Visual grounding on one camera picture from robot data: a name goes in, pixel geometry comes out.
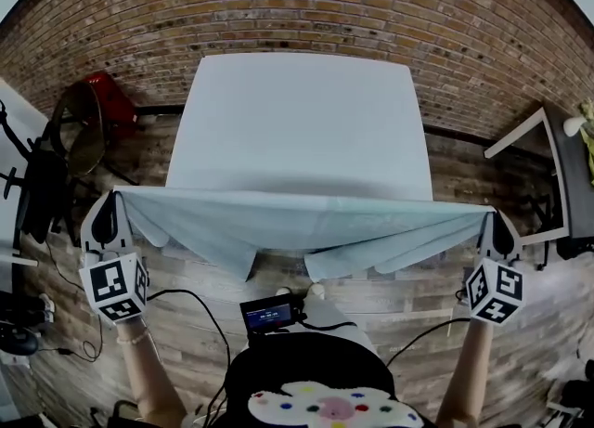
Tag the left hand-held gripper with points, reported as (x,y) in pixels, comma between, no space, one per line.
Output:
(111,282)

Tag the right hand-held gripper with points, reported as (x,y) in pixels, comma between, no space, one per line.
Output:
(494,289)

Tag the light blue daisy tablecloth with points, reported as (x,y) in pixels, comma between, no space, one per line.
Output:
(301,226)

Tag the person's right forearm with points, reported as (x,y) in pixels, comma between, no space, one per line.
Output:
(468,370)

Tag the person's left forearm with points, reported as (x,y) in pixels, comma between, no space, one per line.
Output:
(148,380)

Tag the black swivel chair base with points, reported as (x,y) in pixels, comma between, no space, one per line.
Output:
(543,212)

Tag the white power strip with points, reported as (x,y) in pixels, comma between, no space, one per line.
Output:
(47,307)

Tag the red plastic crate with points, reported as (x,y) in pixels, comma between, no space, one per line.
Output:
(113,101)

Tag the white vase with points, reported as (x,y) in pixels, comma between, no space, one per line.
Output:
(573,125)

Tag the black round base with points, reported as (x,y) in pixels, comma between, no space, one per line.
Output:
(18,341)

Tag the pale yellow flowers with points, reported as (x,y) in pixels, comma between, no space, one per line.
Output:
(588,108)

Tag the person's light trousers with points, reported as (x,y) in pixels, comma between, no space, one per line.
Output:
(339,319)

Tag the small black screen device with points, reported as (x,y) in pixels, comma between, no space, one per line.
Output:
(269,317)

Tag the person's black top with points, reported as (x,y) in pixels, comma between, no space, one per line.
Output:
(315,370)

